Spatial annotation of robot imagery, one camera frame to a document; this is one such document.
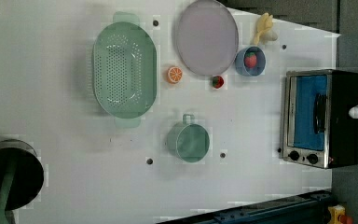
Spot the green measuring cup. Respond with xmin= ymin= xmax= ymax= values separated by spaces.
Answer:
xmin=167 ymin=114 xmax=210 ymax=163

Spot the strawberry on table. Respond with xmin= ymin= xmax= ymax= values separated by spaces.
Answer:
xmin=212 ymin=76 xmax=225 ymax=89

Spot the small blue bowl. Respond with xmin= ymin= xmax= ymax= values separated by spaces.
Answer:
xmin=235 ymin=46 xmax=267 ymax=77

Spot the black pot with green spoon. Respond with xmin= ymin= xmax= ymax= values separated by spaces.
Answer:
xmin=0 ymin=139 xmax=45 ymax=224

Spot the yellow red clamp object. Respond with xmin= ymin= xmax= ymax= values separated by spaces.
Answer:
xmin=328 ymin=204 xmax=353 ymax=224

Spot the toy banana bunch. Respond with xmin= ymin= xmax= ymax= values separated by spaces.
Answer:
xmin=253 ymin=12 xmax=278 ymax=45

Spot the green oval colander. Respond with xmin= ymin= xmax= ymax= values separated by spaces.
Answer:
xmin=91 ymin=11 xmax=158 ymax=128

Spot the silver black toaster oven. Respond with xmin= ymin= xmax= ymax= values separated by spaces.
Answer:
xmin=282 ymin=69 xmax=358 ymax=169

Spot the lilac round plate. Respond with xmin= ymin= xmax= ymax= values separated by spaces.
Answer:
xmin=175 ymin=0 xmax=239 ymax=76

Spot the blue metal frame rail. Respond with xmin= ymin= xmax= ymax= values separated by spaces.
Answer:
xmin=159 ymin=190 xmax=337 ymax=224

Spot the orange slice toy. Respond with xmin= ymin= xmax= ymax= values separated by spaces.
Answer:
xmin=167 ymin=66 xmax=183 ymax=84

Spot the strawberry in blue bowl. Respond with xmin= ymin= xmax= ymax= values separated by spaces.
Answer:
xmin=244 ymin=52 xmax=257 ymax=68

